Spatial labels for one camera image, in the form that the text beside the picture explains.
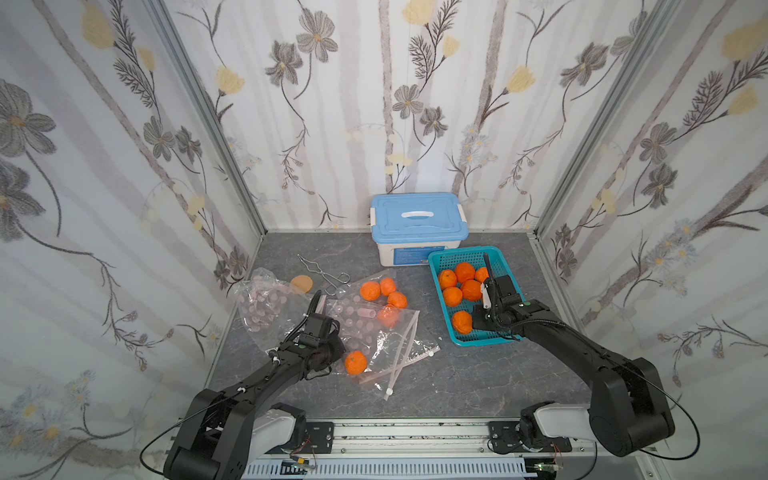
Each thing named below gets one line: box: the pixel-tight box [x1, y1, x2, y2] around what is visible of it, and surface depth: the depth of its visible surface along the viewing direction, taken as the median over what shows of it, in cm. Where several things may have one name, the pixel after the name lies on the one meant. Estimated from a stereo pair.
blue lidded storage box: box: [369, 192, 469, 267], surface depth 103 cm
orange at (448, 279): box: [440, 269, 457, 289], surface depth 102 cm
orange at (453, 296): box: [443, 287, 463, 307], surface depth 97 cm
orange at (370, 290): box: [360, 281, 381, 301], surface depth 100 cm
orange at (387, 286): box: [380, 277, 397, 297], surface depth 100 cm
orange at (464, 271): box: [456, 262, 475, 283], surface depth 103 cm
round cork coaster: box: [292, 275, 314, 293], surface depth 107 cm
